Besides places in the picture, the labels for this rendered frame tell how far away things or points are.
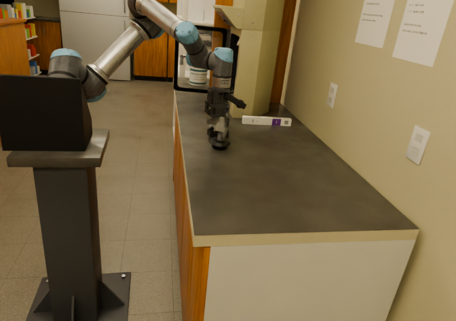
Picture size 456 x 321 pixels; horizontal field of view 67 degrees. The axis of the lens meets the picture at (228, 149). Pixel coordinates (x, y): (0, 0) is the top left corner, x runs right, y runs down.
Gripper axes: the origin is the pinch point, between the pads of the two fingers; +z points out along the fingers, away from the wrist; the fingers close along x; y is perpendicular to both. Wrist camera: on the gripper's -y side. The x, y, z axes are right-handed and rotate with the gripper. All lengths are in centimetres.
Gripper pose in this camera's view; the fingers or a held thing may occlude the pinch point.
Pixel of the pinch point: (221, 133)
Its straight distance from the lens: 149.2
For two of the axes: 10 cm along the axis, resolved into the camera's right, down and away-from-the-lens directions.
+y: -9.0, 0.8, -4.2
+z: -1.0, 9.2, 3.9
